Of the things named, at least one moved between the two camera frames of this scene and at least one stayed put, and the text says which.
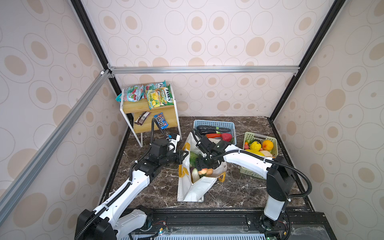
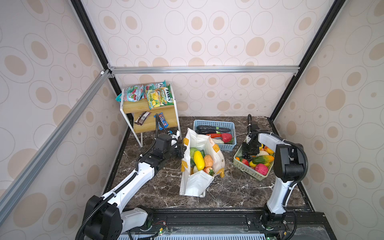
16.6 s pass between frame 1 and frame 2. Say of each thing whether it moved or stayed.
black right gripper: moved
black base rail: stayed
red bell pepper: stayed
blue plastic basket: stayed
